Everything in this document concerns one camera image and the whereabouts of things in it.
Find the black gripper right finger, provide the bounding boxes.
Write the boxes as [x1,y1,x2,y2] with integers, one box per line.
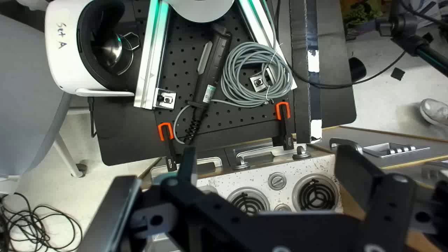
[334,143,417,221]

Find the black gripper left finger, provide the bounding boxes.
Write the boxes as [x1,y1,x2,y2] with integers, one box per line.
[159,146,200,193]

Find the black round floor object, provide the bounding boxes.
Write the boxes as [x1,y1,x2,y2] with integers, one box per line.
[348,55,368,84]

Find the black coil stove burner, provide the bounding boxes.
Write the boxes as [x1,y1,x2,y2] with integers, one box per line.
[227,186,271,217]
[291,172,341,213]

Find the gray stove knob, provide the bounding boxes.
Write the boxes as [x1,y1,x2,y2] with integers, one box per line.
[271,202,292,214]
[266,171,287,192]

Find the gray sneaker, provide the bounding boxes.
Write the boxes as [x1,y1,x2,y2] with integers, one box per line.
[418,97,448,129]

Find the black square floor marker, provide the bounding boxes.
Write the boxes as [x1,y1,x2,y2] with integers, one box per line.
[389,66,406,83]

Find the black perforated breadboard plate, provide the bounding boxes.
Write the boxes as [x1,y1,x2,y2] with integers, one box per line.
[138,0,299,146]

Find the green plant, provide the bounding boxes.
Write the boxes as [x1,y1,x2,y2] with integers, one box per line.
[341,0,390,31]

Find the gray office chair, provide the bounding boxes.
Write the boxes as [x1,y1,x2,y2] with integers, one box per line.
[0,13,89,181]

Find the silver ribbed handle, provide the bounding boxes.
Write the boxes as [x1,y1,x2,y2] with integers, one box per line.
[362,141,431,161]

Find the orange-handled black clamp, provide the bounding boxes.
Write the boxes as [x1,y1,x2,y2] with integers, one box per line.
[271,101,297,151]
[157,120,180,172]

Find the silver corner bracket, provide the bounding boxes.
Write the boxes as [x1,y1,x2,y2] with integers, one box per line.
[249,74,269,92]
[155,88,179,109]

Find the gray coiled cable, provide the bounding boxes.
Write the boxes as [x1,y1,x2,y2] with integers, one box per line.
[218,41,292,109]

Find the black handheld controller with cord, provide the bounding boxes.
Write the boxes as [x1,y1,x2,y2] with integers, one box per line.
[172,25,234,146]

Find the aluminium profile rail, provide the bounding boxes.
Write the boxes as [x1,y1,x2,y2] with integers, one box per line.
[236,0,298,92]
[133,0,171,112]

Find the black profile post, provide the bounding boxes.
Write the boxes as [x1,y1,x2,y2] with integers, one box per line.
[287,0,325,147]

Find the black camera stand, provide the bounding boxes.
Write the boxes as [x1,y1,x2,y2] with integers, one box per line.
[378,0,448,78]

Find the gray round base plate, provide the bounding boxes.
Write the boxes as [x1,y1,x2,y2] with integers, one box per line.
[162,0,235,24]

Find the black floor cable tangle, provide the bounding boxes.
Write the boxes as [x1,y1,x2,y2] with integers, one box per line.
[0,192,84,252]

